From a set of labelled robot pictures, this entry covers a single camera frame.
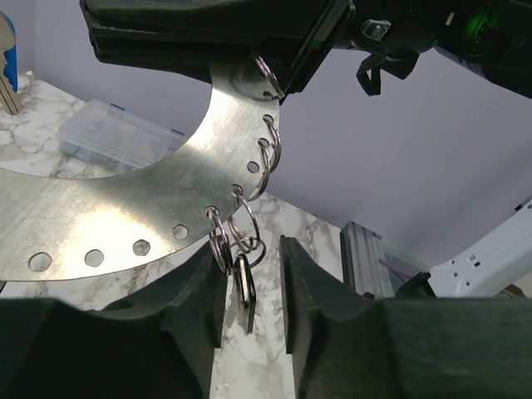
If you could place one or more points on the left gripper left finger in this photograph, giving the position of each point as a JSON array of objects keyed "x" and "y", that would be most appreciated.
[{"x": 158, "y": 342}]

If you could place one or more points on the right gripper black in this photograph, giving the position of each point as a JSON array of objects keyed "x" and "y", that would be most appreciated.
[{"x": 292, "y": 37}]

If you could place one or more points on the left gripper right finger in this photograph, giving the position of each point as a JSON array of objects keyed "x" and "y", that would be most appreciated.
[{"x": 343, "y": 345}]

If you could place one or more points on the black key fob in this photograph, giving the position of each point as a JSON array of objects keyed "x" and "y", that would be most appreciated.
[{"x": 243, "y": 296}]

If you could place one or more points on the round metal keyring disc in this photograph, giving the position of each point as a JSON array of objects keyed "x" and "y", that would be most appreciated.
[{"x": 68, "y": 229}]

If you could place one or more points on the silver key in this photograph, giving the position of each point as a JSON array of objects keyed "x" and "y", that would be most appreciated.
[{"x": 9, "y": 97}]

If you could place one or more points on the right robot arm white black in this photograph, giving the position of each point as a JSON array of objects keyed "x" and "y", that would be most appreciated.
[{"x": 489, "y": 38}]

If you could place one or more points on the clear plastic box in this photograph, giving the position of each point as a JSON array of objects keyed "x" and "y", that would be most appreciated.
[{"x": 107, "y": 135}]

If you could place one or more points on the aluminium frame rail left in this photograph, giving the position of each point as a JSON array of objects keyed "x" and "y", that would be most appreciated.
[{"x": 370, "y": 265}]

